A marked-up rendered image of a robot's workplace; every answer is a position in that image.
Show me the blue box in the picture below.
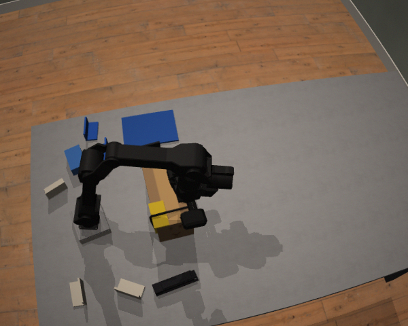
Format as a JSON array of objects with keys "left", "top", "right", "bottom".
[{"left": 64, "top": 145, "right": 82, "bottom": 176}]

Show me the blue flat rectangular slab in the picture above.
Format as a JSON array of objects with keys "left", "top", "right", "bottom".
[{"left": 122, "top": 110, "right": 179, "bottom": 145}]

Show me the tan cardboard box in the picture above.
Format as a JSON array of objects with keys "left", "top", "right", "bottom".
[{"left": 142, "top": 168, "right": 194, "bottom": 242}]

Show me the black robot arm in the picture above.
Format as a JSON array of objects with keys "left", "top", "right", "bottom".
[{"left": 73, "top": 141, "right": 234, "bottom": 230}]

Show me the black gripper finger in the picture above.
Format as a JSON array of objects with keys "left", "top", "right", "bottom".
[{"left": 169, "top": 180, "right": 176, "bottom": 192}]

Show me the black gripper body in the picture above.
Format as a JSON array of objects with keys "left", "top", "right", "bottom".
[{"left": 167, "top": 170, "right": 207, "bottom": 230}]

